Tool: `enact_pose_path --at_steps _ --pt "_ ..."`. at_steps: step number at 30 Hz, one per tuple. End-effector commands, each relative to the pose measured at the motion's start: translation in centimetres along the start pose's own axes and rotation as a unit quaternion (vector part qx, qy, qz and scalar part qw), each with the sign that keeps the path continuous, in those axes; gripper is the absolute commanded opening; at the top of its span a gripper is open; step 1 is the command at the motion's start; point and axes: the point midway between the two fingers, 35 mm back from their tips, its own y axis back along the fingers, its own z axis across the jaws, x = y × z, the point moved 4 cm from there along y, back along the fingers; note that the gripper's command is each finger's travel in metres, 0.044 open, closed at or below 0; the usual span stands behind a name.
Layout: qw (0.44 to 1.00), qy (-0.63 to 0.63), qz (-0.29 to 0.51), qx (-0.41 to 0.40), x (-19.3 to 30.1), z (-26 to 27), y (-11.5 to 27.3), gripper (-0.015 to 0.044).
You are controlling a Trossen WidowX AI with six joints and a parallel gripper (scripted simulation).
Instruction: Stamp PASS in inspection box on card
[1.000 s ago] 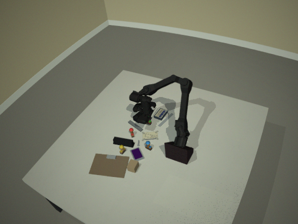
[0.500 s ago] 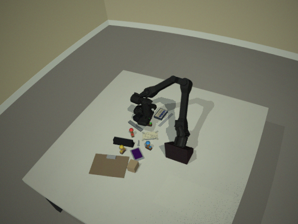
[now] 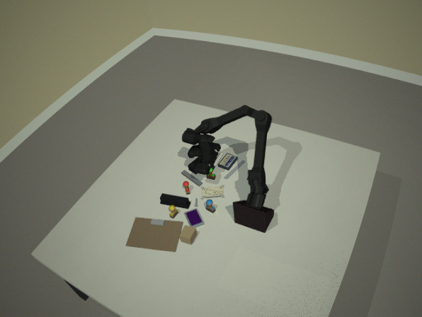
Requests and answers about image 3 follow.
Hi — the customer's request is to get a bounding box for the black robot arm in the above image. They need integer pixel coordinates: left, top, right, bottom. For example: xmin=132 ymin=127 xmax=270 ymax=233
xmin=182 ymin=105 xmax=272 ymax=209

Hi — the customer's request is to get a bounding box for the tan box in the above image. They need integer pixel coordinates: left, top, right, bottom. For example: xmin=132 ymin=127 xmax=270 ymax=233
xmin=179 ymin=225 xmax=197 ymax=245

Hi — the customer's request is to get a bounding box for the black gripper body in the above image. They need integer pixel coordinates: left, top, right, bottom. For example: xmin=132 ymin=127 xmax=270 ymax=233
xmin=193 ymin=142 xmax=221 ymax=175

